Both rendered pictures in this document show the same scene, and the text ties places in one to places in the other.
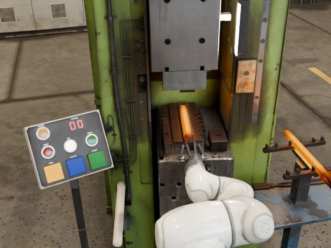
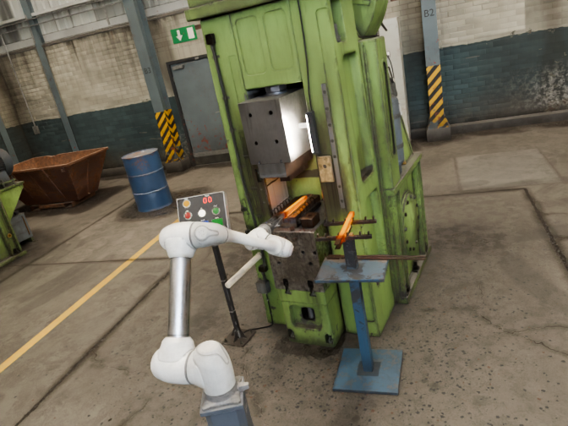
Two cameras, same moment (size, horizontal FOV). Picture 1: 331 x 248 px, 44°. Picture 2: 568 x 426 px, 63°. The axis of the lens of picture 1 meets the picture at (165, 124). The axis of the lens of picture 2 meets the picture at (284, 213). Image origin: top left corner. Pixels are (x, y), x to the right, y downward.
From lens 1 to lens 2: 1.85 m
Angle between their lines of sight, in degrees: 32
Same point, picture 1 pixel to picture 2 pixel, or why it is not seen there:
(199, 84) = (281, 173)
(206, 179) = (256, 233)
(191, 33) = (269, 137)
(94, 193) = not seen: hidden behind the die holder
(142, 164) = not seen: hidden behind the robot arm
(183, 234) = (166, 232)
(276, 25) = (340, 128)
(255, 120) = (343, 205)
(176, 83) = (267, 172)
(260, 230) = (198, 233)
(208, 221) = (178, 228)
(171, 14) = (253, 124)
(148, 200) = not seen: hidden behind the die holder
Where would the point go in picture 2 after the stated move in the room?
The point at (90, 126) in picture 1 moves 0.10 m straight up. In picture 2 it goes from (216, 201) to (213, 188)
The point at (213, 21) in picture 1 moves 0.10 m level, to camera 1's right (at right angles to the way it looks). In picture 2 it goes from (280, 128) to (294, 126)
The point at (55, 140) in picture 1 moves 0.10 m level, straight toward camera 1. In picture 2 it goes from (193, 209) to (188, 214)
